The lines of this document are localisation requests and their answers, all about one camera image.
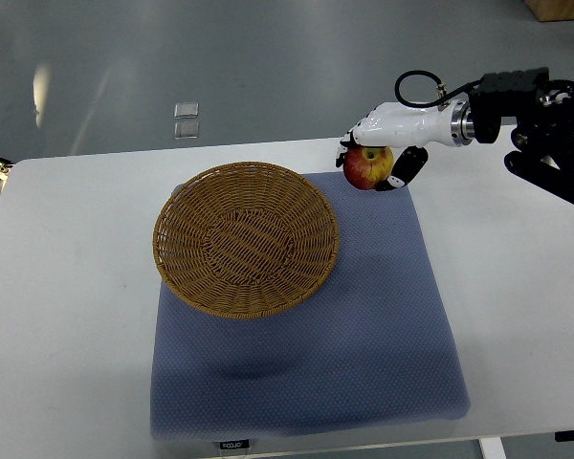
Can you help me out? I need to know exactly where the black table brand label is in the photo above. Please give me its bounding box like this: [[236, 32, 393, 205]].
[[219, 440, 250, 450]]

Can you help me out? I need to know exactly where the upper floor socket plate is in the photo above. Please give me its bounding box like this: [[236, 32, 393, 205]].
[[174, 102, 199, 119]]

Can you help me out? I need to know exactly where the lower floor socket plate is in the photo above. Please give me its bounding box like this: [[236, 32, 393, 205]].
[[173, 120, 200, 140]]

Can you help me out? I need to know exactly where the floor socket plate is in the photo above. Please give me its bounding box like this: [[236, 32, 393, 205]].
[[173, 120, 200, 140], [174, 102, 199, 119]]

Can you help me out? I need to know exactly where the wooden box corner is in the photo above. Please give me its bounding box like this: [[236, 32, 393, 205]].
[[524, 0, 574, 22]]

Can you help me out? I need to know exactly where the brown wicker basket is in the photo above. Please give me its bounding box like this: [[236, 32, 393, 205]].
[[152, 162, 340, 319]]

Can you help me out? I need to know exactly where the white table leg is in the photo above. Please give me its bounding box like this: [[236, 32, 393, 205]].
[[478, 437, 507, 459]]

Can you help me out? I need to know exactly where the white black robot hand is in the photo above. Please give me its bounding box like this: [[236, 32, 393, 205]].
[[335, 100, 473, 191]]

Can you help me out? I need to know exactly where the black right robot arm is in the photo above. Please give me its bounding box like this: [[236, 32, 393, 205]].
[[336, 67, 574, 205]]

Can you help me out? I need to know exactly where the blue grey cloth mat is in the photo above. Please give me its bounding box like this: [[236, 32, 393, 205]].
[[150, 172, 470, 441]]

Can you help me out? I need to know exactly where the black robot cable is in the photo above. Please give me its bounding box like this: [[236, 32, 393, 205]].
[[394, 70, 482, 109]]

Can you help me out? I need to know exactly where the red yellow apple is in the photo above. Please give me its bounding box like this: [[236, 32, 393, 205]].
[[342, 146, 394, 190]]

